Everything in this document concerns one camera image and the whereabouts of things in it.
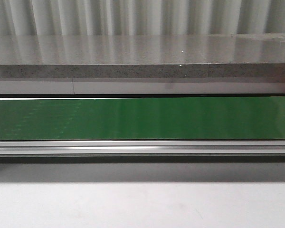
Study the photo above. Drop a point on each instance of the aluminium conveyor side rail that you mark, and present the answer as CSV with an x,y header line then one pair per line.
x,y
140,148

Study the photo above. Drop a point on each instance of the white pleated curtain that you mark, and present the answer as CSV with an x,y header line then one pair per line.
x,y
141,17

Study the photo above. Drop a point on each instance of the grey speckled stone counter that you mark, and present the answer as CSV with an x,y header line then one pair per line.
x,y
143,65

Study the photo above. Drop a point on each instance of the green conveyor belt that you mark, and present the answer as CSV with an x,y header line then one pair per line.
x,y
182,118

